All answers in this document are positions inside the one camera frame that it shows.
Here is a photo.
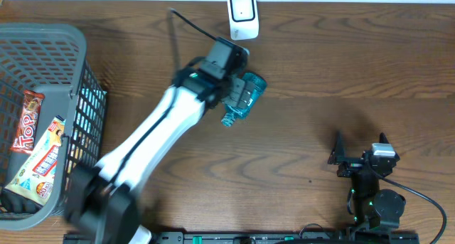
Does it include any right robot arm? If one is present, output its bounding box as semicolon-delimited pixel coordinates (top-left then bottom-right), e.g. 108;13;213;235
328;133;406;232

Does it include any right black cable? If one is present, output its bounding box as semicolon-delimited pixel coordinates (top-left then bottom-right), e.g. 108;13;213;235
369;165;448;244

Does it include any black cable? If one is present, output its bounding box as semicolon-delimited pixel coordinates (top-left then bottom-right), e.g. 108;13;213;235
369;165;448;244
167;7;218;42

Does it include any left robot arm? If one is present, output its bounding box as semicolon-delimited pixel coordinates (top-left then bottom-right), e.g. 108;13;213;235
64;37;250;243

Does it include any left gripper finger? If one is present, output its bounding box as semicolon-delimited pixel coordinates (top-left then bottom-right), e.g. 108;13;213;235
223;77;246;107
237;81;255;109

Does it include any blue mouthwash bottle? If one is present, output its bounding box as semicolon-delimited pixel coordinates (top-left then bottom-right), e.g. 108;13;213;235
221;72;267;127

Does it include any yellow snack bag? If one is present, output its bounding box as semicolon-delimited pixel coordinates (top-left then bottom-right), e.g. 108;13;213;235
5;115;65;206

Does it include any grey plastic shopping basket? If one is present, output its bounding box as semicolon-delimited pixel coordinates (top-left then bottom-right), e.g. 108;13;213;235
1;23;107;230

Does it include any white barcode scanner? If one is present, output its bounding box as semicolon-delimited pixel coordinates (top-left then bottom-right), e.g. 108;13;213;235
227;0;259;41

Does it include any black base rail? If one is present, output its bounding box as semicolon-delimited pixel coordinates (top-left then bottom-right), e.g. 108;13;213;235
63;230;421;244

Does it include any left black cable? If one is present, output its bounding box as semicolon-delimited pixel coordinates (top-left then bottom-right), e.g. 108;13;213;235
167;7;218;42

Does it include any red Top snack bar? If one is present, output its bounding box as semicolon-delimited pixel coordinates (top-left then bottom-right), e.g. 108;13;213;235
10;90;45;154

